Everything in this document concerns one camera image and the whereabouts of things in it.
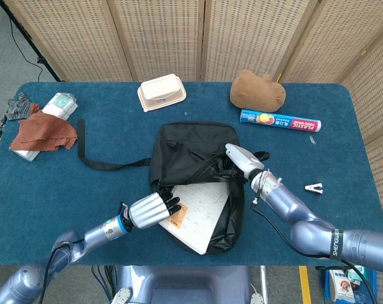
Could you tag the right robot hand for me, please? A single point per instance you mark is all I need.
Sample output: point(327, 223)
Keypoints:
point(245, 160)

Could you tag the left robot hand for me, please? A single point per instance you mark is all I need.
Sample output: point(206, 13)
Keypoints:
point(148, 210)

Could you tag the yellow and white spiral notebook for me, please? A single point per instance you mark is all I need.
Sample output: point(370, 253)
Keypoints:
point(200, 212)

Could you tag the black fabric backpack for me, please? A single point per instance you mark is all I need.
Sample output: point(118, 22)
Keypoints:
point(191, 149)

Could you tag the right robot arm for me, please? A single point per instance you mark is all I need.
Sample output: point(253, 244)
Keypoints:
point(305, 225)

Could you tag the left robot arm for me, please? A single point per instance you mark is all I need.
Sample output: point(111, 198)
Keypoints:
point(93, 236)

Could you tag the blue plastic food wrap box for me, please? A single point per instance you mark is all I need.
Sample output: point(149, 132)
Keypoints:
point(280, 121)

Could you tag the brown plush toy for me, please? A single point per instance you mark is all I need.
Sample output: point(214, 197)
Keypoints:
point(257, 92)

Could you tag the small white twisted scrap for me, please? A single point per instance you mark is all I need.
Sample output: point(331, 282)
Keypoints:
point(312, 140)

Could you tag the small white black clip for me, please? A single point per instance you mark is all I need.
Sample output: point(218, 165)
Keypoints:
point(313, 187)

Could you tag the blue grey robot torso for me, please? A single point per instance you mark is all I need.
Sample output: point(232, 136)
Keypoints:
point(185, 285)

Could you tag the rust brown cloth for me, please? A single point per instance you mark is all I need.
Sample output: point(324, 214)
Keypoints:
point(42, 133)

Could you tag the woven wicker folding screen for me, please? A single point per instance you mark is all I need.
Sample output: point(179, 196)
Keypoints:
point(166, 38)

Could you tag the blue printed box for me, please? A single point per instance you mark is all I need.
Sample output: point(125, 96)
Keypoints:
point(343, 285)

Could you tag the grey patterned cloth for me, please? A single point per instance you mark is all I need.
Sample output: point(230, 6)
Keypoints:
point(18, 107)

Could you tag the black tripod stand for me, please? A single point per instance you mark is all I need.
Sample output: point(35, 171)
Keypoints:
point(29, 47)

